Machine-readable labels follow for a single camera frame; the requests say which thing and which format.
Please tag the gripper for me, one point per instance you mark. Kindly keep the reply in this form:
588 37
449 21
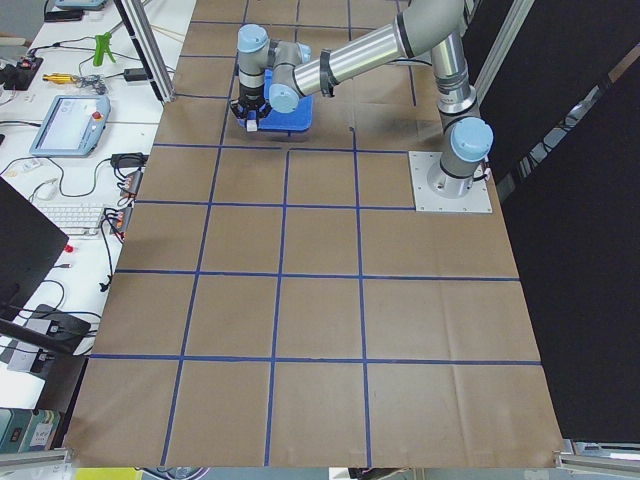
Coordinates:
249 96

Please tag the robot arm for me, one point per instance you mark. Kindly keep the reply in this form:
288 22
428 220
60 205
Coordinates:
274 75

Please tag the blue plastic tray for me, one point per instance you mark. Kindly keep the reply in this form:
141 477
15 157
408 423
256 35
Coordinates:
299 120

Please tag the black power adapter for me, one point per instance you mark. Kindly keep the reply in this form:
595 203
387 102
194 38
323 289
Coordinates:
135 75

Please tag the green clamp tool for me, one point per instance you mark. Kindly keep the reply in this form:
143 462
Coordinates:
102 49

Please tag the teach pendant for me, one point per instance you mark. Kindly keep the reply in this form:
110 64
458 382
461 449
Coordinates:
72 127

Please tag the white keyboard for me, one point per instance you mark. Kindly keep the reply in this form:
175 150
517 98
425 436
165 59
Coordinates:
74 219

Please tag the black monitor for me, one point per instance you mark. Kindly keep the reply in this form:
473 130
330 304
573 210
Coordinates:
30 246

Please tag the aluminium frame post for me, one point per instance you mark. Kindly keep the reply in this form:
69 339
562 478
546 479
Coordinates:
139 29

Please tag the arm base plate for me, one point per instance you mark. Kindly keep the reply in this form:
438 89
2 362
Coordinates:
436 192

